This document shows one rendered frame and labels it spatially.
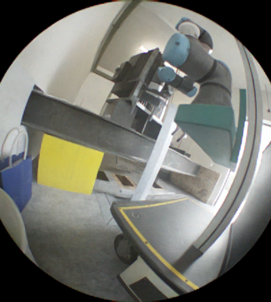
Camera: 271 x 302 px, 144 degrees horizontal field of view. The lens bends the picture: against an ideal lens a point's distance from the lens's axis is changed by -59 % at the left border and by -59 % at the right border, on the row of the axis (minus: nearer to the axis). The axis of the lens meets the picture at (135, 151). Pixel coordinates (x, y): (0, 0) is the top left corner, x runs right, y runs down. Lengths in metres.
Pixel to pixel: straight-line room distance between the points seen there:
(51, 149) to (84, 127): 0.31
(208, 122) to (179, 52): 0.20
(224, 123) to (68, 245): 0.74
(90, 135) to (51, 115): 0.37
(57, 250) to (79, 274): 0.15
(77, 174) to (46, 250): 0.61
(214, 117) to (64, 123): 0.87
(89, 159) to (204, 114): 0.78
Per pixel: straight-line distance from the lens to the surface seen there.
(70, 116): 0.88
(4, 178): 0.54
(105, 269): 0.61
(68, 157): 0.84
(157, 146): 0.98
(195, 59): 0.34
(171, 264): 0.34
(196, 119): 0.27
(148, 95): 0.62
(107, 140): 0.92
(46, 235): 0.66
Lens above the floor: 0.57
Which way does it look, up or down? 4 degrees down
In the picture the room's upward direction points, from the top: 22 degrees clockwise
